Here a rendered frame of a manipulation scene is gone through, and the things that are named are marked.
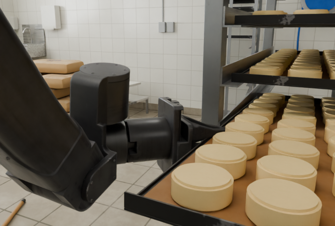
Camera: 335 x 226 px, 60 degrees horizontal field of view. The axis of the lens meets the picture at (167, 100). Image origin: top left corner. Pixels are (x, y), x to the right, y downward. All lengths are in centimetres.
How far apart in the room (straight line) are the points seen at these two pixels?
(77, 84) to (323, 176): 26
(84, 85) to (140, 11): 379
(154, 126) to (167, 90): 363
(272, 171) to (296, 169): 2
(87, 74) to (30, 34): 503
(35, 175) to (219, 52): 31
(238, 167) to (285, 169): 4
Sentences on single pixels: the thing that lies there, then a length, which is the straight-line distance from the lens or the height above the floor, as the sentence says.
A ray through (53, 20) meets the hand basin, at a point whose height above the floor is 125.
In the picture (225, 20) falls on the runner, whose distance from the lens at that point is 46.
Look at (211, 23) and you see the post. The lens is 46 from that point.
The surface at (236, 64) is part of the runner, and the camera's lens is 55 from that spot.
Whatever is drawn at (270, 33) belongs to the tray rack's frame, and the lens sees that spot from 106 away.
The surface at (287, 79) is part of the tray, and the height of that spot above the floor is 105.
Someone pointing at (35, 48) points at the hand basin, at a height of 84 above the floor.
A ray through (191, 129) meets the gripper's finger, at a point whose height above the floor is 100.
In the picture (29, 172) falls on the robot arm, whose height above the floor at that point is 101.
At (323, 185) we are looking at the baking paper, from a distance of 31.
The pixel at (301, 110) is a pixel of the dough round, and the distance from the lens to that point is 55.
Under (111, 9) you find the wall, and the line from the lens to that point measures 432.
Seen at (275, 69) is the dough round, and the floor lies 106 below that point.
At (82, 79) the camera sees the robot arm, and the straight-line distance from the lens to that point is 32.
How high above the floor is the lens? 112
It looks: 14 degrees down
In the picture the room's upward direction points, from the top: straight up
